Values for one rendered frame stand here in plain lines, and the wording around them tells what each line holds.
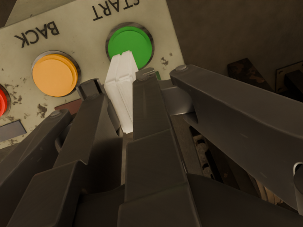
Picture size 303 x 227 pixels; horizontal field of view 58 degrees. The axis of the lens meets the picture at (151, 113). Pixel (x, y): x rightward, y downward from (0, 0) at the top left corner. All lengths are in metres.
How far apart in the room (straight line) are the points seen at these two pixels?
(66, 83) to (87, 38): 0.05
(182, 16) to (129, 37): 0.70
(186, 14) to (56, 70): 0.72
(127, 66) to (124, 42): 0.10
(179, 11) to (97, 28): 0.69
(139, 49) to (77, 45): 0.06
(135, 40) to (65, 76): 0.07
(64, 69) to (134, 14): 0.08
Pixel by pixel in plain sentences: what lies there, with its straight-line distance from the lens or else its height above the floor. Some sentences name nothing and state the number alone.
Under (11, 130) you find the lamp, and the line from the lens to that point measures 0.32.
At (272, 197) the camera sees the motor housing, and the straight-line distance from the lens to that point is 0.79.
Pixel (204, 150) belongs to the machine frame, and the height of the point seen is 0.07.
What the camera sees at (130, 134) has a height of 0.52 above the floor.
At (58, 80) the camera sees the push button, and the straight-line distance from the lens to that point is 0.27.
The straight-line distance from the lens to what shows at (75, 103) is 0.28.
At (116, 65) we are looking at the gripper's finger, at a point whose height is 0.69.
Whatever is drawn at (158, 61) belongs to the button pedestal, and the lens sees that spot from 0.27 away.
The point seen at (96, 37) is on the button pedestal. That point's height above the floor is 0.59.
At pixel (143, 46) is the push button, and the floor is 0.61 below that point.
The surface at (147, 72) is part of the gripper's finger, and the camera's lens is 0.16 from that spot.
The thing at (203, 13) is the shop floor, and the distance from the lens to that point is 0.96.
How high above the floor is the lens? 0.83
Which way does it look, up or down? 46 degrees down
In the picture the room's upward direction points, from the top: 166 degrees clockwise
